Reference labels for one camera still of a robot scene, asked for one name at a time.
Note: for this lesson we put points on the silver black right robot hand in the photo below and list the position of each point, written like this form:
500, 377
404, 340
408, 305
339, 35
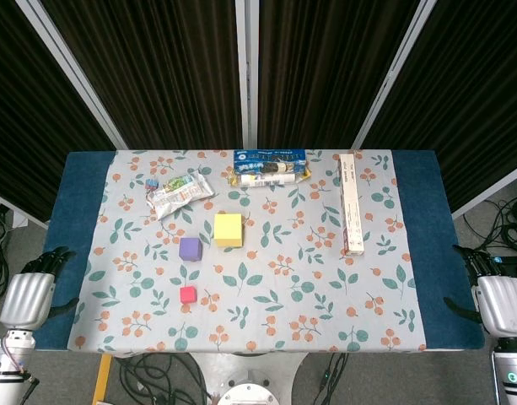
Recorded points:
502, 304

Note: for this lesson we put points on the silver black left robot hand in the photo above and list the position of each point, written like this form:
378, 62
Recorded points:
28, 299

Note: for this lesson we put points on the small red foam cube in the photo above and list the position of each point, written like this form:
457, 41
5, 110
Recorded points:
187, 295

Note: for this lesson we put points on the purple foam cube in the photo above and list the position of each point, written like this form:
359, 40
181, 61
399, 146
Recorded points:
190, 249

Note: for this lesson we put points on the large yellow foam cube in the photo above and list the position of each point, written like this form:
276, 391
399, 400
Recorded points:
227, 230

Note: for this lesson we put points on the round white robot base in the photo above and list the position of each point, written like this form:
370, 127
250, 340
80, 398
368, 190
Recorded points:
247, 396

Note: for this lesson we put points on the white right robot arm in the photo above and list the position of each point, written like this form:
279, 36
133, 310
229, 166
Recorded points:
513, 375

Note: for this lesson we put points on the blue table cover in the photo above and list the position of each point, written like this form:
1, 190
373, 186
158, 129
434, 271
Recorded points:
431, 236

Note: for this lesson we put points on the yellow floor strip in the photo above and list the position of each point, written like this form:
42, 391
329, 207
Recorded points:
102, 377

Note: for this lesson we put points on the small blue red candy packet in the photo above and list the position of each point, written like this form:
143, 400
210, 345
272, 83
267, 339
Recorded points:
152, 184

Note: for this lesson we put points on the black curtain partition panel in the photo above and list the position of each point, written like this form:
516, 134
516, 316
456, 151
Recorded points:
157, 71
325, 71
26, 126
473, 105

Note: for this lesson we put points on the long white cling film box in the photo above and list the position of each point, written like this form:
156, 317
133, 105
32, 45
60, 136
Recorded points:
351, 206

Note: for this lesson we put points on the crumpled silver snack bag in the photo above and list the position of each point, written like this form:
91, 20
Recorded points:
180, 196

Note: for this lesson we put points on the floral printed tablecloth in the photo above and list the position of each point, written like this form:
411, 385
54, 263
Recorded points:
283, 274

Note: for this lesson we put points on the white yellow cracker package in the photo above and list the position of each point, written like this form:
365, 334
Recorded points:
262, 180

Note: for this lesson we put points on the blue Oreo cookie package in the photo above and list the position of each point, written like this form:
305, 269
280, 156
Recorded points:
268, 160

